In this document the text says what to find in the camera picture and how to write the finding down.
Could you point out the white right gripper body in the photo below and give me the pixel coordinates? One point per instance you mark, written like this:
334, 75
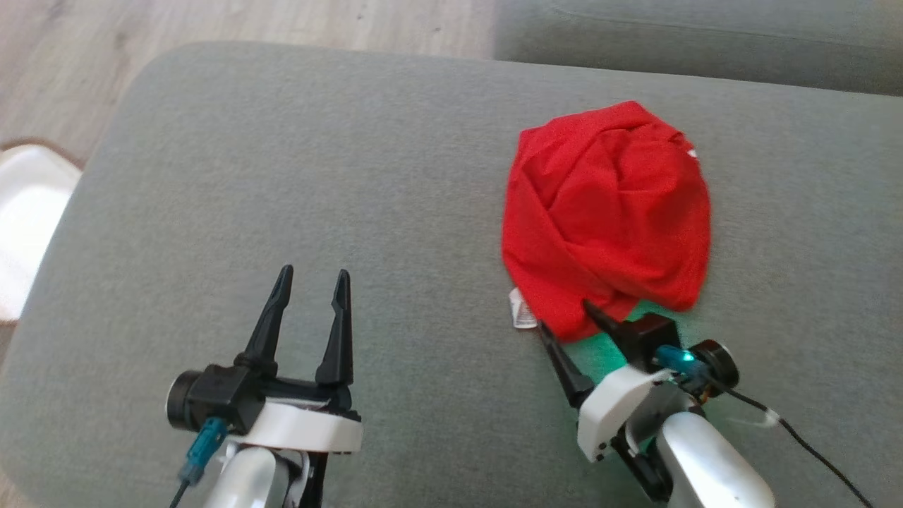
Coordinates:
614, 409

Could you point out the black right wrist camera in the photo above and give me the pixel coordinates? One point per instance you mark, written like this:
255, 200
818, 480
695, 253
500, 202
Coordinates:
656, 339

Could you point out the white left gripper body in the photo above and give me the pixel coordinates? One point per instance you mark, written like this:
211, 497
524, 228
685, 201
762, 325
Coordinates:
303, 427

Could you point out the small grey sofa cushion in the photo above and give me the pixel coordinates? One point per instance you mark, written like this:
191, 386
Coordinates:
705, 35

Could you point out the white plastic basket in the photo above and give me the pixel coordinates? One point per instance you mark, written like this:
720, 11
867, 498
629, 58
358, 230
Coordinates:
28, 226

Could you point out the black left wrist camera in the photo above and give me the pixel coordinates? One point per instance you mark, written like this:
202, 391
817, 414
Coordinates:
219, 395

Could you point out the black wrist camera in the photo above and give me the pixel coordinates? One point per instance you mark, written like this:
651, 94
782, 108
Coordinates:
219, 395
656, 339

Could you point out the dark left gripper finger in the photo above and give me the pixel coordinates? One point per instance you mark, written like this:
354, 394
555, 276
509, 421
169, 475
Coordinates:
264, 331
340, 339

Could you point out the large grey sofa seat cushion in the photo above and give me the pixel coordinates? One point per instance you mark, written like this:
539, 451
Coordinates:
353, 176

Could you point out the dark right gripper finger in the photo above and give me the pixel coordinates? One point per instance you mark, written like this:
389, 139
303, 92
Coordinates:
568, 374
607, 323

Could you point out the red Bulls jersey white sleeves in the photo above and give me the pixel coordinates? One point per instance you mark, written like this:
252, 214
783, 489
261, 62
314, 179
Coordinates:
607, 219

